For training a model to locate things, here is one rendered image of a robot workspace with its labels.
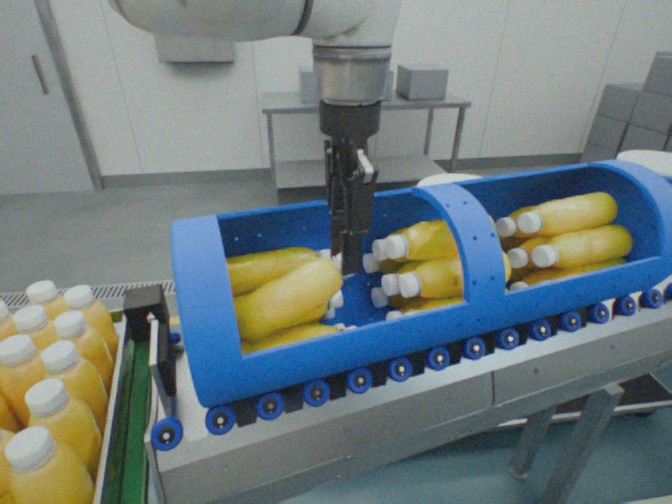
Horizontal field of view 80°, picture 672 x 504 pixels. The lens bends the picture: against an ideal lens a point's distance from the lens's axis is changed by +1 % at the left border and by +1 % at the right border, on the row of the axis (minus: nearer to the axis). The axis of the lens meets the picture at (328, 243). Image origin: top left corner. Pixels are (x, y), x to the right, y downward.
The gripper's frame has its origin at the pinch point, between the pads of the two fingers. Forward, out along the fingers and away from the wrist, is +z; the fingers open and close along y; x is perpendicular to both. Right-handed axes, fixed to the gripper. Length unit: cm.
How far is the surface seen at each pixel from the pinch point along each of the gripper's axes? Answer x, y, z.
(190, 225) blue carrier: 20.8, 6.5, -3.5
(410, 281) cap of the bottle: -11.2, -0.8, 8.4
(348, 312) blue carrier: -5.6, 11.3, 22.9
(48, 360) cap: 41.2, 1.6, 10.8
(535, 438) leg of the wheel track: -75, 10, 95
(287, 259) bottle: 6.8, 8.9, 6.3
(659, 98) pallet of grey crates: -336, 182, 29
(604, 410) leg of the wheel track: -74, -4, 63
